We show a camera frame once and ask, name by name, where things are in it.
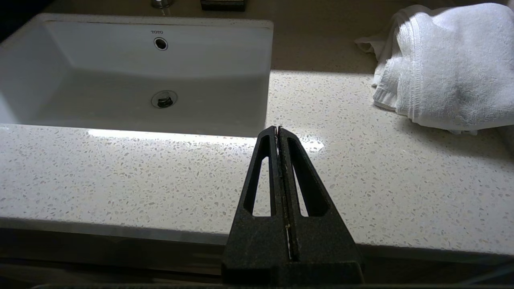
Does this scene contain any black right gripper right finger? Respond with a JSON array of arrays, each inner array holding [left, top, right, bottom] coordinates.
[[279, 126, 365, 285]]

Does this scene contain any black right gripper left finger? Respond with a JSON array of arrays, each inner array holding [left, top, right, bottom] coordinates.
[[222, 126, 291, 285]]

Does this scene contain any chrome sink drain plug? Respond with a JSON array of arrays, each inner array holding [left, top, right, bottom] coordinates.
[[151, 90, 178, 109]]

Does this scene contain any white terry towel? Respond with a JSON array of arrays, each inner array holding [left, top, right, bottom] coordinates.
[[355, 3, 514, 135]]

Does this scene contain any white ceramic sink basin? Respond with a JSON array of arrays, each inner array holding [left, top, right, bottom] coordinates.
[[0, 13, 275, 138]]

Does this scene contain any black soap dish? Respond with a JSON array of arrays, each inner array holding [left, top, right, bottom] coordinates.
[[200, 0, 247, 12]]

